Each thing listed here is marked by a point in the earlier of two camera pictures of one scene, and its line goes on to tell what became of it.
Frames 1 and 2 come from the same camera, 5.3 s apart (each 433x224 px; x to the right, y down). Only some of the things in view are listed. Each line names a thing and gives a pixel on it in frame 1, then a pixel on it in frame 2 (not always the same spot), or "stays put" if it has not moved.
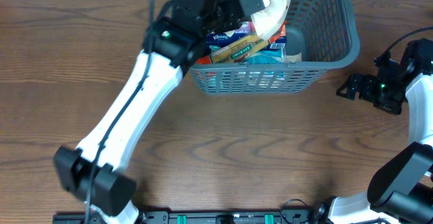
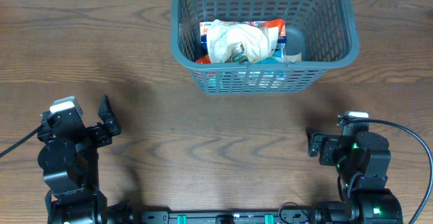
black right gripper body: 385,94 → 331,152
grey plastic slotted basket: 322,31 stays put
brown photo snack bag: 293,58 stays put
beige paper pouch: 268,20 → 258,42
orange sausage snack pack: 243,47 → 203,57
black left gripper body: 213,19 → 97,136
